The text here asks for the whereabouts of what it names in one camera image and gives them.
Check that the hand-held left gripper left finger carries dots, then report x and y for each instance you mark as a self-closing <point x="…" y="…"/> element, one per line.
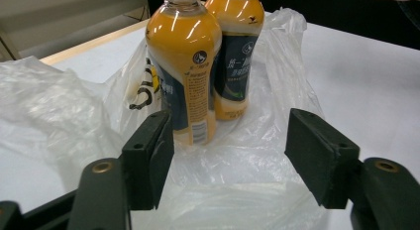
<point x="148" y="157"/>

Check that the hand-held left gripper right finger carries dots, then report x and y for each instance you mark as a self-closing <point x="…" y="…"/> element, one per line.
<point x="320" y="157"/>

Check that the clear plastic bag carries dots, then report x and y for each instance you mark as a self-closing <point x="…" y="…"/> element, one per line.
<point x="247" y="164"/>

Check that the orange juice bottle white cap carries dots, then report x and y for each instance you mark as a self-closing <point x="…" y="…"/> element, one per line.
<point x="239" y="22"/>
<point x="181" y="45"/>

